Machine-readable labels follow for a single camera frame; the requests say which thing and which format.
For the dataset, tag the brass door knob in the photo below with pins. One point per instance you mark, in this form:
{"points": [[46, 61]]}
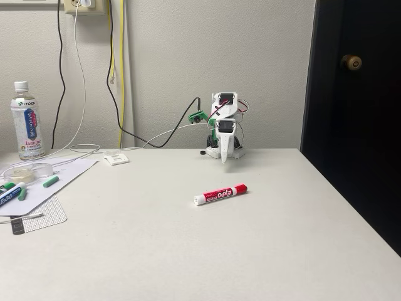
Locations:
{"points": [[351, 62]]}

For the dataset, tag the beige wall outlet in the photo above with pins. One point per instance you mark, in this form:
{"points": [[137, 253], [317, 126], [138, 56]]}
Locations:
{"points": [[97, 7]]}

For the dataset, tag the white paper sheet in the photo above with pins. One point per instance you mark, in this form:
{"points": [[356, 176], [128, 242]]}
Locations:
{"points": [[72, 169]]}

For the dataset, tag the white wall plate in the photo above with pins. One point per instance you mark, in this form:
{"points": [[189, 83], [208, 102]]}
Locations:
{"points": [[117, 159]]}

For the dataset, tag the clear petri dish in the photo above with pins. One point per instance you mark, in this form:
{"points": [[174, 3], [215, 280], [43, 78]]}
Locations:
{"points": [[31, 172]]}

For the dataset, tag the dark door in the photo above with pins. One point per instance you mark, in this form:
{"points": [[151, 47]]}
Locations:
{"points": [[360, 141]]}

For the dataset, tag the grid pattern mat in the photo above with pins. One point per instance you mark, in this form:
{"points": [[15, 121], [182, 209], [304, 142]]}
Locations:
{"points": [[47, 213]]}

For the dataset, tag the green marker cap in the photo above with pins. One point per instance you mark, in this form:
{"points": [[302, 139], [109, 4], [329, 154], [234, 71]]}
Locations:
{"points": [[22, 195], [50, 181]]}

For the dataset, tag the green camera mount with camera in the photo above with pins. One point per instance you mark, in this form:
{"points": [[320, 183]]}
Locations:
{"points": [[203, 115]]}

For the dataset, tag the thin white swab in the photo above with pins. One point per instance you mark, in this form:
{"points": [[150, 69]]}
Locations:
{"points": [[31, 216]]}

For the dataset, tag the jasmine tea plastic bottle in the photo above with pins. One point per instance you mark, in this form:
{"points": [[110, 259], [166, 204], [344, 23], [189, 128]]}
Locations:
{"points": [[28, 125]]}

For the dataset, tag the red Expo dry-erase marker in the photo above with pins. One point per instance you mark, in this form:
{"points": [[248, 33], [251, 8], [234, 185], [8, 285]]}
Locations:
{"points": [[219, 195]]}

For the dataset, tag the green Expo marker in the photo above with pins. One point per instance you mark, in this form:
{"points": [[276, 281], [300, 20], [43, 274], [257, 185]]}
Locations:
{"points": [[7, 185]]}

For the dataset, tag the blue Expo marker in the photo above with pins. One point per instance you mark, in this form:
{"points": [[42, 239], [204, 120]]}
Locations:
{"points": [[9, 196]]}

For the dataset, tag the white charger plug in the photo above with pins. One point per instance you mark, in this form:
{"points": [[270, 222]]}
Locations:
{"points": [[87, 3]]}

